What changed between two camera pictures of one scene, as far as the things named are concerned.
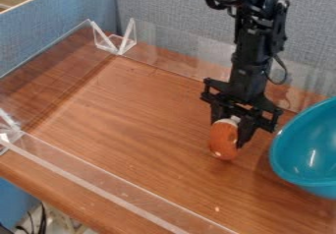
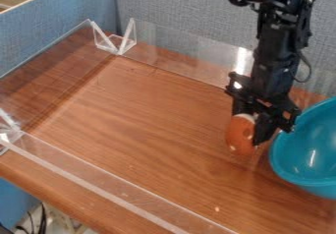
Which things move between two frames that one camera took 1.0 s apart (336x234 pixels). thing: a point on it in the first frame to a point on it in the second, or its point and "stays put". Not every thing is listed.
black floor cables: x=41 y=226 stays put
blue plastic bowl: x=301 y=148 stays put
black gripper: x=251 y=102 to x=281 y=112
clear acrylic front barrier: x=101 y=182 stays put
